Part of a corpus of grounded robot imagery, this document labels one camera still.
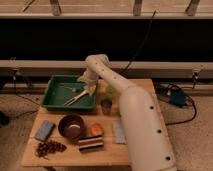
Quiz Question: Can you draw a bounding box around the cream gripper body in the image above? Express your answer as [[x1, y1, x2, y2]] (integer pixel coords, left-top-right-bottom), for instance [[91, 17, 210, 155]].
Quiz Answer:
[[77, 74, 97, 95]]

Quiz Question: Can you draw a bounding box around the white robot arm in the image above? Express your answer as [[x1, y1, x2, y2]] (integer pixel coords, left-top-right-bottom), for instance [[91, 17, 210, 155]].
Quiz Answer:
[[79, 54, 177, 171]]

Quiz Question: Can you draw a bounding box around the light green plastic cup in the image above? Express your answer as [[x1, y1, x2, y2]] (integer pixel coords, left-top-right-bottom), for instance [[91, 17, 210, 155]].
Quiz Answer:
[[105, 85, 118, 100]]

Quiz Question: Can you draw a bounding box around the metal cup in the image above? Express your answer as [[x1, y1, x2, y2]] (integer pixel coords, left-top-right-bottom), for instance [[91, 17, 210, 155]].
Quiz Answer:
[[101, 98, 112, 115]]

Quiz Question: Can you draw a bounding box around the green plastic tray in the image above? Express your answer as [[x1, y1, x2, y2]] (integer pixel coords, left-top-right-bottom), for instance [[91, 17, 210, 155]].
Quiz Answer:
[[41, 75, 96, 112]]

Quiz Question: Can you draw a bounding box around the orange round toy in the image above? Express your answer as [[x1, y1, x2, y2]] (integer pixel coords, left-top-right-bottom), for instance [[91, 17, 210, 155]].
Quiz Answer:
[[90, 123, 104, 136]]

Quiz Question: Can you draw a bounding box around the dark red bowl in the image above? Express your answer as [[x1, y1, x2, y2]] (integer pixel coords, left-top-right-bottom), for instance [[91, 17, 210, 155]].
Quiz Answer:
[[58, 115, 85, 141]]

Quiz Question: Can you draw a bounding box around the wooden table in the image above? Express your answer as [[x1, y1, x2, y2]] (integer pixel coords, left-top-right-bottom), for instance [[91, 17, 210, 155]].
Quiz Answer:
[[21, 79, 172, 167]]

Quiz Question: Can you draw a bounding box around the striped brown white block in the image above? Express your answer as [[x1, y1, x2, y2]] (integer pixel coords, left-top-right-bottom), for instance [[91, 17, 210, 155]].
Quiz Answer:
[[78, 136, 104, 153]]

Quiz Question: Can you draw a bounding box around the blue sponge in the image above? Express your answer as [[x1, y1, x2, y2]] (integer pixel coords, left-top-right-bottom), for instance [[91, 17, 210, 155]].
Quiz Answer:
[[34, 120, 55, 141]]

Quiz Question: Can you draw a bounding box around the grey cloth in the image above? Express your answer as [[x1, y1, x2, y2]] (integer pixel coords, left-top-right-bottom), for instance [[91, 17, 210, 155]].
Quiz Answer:
[[113, 121, 126, 144]]

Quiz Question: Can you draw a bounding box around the brown grape bunch toy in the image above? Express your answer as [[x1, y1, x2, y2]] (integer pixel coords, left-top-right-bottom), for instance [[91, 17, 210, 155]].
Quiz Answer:
[[35, 140, 67, 157]]

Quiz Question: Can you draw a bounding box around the blue power box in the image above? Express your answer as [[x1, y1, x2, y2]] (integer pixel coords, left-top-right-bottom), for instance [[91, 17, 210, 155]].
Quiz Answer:
[[170, 89, 186, 107]]

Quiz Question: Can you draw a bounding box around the black cable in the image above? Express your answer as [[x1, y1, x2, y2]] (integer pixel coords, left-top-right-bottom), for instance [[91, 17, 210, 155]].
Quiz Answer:
[[119, 10, 157, 76]]

